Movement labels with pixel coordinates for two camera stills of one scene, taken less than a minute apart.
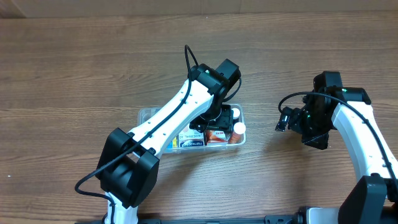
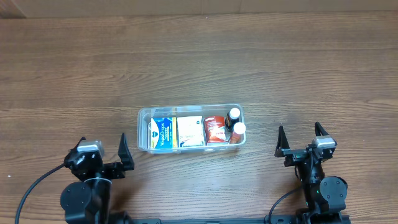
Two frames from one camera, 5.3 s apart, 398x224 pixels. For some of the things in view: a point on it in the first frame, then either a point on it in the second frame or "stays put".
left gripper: (225, 117) -> (126, 164)
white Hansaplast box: (188, 137) stays put
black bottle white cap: (236, 113) stays put
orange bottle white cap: (237, 135) stays put
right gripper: (295, 114) -> (296, 154)
